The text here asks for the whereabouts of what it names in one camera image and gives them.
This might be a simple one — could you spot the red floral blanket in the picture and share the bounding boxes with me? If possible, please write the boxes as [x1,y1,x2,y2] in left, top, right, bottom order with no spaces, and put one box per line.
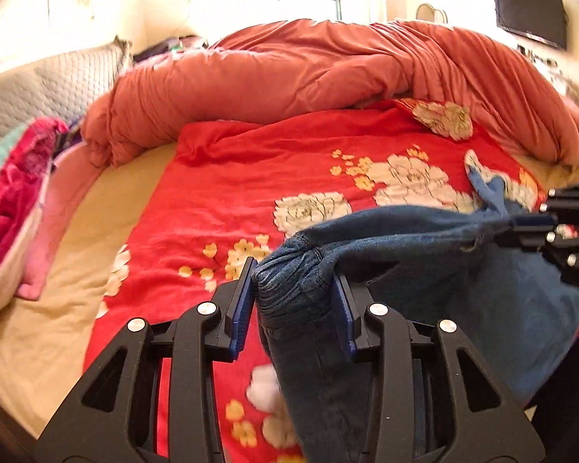
[82,98,547,463]

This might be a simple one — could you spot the black wall television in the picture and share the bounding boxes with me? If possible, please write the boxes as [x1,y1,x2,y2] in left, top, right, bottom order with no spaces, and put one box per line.
[495,0,568,50]

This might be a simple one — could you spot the blue denim pants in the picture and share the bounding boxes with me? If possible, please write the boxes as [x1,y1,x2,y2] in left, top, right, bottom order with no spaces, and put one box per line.
[252,171,579,462]

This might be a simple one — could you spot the beige bed sheet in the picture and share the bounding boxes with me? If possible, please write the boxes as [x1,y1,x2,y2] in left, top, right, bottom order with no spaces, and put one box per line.
[0,144,176,437]

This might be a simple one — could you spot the grey quilted headboard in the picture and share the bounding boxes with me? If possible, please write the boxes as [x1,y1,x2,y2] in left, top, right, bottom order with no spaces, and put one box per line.
[0,38,132,140]

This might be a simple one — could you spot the salmon pink duvet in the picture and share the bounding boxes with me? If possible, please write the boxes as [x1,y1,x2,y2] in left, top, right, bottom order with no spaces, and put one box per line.
[81,19,579,166]

